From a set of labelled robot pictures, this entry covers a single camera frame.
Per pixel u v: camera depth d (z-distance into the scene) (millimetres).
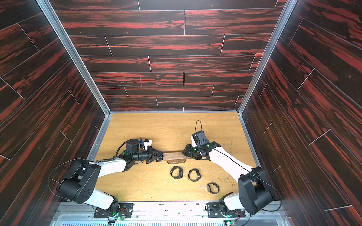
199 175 823
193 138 703
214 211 732
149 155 782
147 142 856
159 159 835
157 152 842
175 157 863
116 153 810
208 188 799
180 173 834
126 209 734
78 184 443
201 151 616
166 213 735
